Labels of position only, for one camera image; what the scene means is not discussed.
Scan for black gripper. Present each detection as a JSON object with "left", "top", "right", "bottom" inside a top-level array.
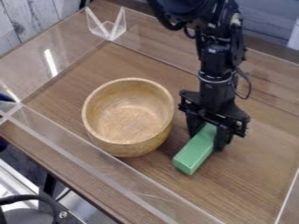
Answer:
[{"left": 179, "top": 78, "right": 251, "bottom": 152}]

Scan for green rectangular block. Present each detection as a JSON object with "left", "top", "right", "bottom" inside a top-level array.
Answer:
[{"left": 172, "top": 124, "right": 216, "bottom": 175}]

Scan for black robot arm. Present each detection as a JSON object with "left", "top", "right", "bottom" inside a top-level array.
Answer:
[{"left": 147, "top": 0, "right": 250, "bottom": 151}]

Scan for brown wooden bowl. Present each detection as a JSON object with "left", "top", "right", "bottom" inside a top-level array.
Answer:
[{"left": 82, "top": 78, "right": 174, "bottom": 158}]

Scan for clear acrylic tray walls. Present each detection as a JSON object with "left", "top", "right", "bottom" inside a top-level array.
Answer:
[{"left": 0, "top": 2, "right": 299, "bottom": 224}]

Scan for black metal table leg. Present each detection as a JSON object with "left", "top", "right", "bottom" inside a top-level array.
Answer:
[{"left": 43, "top": 174, "right": 58, "bottom": 196}]

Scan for blue object at left edge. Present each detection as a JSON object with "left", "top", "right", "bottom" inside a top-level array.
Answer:
[{"left": 0, "top": 93, "right": 15, "bottom": 102}]

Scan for black cable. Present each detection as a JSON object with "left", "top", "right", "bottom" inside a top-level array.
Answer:
[{"left": 0, "top": 194, "right": 60, "bottom": 224}]

